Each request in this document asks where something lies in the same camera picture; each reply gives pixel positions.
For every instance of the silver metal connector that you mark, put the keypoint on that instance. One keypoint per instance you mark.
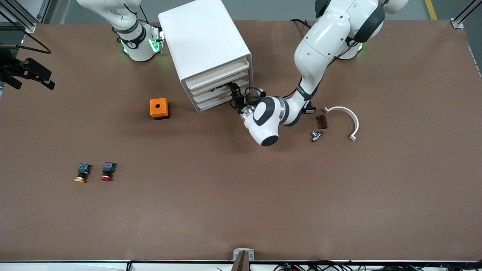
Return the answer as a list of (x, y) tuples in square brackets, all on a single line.
[(316, 136)]

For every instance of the black switch with white face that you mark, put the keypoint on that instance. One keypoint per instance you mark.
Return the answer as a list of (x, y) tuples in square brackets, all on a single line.
[(311, 110)]

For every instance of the brown terminal block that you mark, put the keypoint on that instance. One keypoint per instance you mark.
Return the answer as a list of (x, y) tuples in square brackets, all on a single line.
[(322, 121)]

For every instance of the white curved plastic bracket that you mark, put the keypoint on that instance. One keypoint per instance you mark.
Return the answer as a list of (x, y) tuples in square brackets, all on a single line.
[(352, 116)]

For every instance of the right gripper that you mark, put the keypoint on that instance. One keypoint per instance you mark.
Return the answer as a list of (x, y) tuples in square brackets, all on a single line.
[(12, 69)]

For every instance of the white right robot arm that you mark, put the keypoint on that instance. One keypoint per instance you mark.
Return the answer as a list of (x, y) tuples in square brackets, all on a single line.
[(135, 41)]

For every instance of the aluminium frame profile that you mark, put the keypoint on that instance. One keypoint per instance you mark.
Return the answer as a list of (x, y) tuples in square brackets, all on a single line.
[(461, 19), (26, 19)]

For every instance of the yellow push button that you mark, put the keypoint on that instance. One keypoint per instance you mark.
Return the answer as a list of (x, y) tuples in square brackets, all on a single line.
[(81, 174)]

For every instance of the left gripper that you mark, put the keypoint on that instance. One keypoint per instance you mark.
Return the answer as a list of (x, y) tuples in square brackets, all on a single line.
[(239, 102)]

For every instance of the white drawer cabinet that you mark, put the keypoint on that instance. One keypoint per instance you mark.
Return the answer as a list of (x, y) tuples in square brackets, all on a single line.
[(203, 37)]

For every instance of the red push button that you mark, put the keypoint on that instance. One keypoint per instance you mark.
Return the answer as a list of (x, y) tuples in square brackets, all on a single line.
[(108, 171)]

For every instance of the orange button enclosure box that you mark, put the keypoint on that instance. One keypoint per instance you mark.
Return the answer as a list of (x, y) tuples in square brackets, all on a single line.
[(158, 107)]

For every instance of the white plastic drawer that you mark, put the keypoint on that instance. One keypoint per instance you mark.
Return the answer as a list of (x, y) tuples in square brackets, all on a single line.
[(216, 103), (216, 84), (218, 74), (214, 95)]

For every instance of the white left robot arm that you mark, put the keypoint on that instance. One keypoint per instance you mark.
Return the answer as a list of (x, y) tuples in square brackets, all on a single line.
[(324, 37)]

